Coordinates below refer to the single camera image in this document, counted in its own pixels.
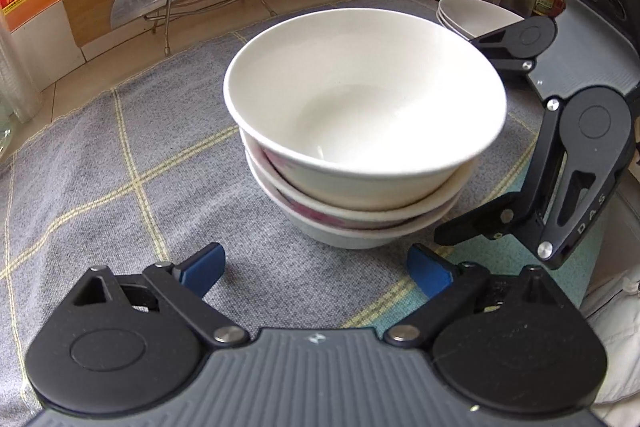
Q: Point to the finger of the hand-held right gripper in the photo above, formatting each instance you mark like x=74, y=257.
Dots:
x=500, y=57
x=475, y=222

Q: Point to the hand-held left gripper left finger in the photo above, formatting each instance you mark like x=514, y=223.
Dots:
x=202, y=267

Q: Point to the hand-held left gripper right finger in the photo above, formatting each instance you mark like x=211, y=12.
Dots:
x=430, y=269

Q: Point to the white bowls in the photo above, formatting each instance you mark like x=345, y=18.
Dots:
x=475, y=14

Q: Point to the white pink flower bowl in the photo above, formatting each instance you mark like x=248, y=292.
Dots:
x=360, y=97
x=350, y=239
x=280, y=194

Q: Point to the grey checked table cloth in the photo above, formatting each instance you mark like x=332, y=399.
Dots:
x=150, y=147

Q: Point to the person's light grey jacket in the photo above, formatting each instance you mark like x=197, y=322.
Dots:
x=615, y=307

